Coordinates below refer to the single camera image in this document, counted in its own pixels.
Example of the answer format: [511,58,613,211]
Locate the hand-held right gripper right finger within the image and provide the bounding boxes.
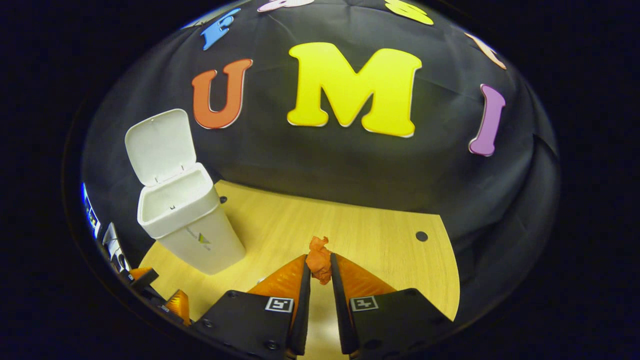
[330,253,453,360]

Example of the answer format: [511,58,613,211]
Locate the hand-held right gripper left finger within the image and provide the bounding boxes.
[192,254,312,358]

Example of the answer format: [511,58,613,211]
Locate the orange paper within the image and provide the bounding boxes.
[305,236,333,286]

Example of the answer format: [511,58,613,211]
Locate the white desktop garbage bin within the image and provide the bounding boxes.
[124,108,247,276]

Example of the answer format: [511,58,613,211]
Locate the wooden desktop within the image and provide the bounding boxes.
[137,180,461,360]

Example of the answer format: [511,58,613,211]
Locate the white box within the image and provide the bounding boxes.
[101,222,132,274]

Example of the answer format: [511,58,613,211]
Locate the blue lit screen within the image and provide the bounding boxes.
[81,182,102,240]

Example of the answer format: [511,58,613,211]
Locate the black backdrop cloth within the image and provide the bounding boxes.
[80,0,560,321]

